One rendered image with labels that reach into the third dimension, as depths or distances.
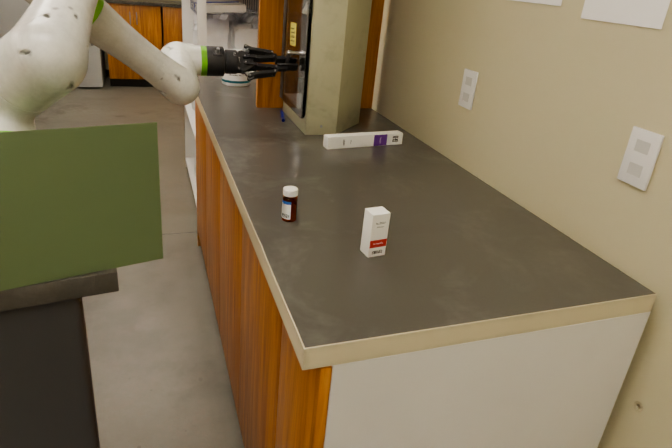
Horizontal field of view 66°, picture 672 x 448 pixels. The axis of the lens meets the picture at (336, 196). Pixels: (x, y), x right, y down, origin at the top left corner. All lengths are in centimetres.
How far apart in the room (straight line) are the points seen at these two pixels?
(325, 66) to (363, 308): 102
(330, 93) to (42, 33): 99
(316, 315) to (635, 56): 82
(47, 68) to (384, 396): 77
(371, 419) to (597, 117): 80
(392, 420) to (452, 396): 12
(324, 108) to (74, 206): 103
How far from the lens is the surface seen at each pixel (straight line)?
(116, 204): 93
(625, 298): 112
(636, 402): 132
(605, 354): 118
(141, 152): 91
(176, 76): 156
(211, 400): 205
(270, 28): 204
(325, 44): 171
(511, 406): 110
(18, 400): 120
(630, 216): 123
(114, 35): 147
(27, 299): 99
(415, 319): 88
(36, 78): 100
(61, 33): 101
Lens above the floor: 144
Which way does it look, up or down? 23 degrees down
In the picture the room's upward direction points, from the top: 6 degrees clockwise
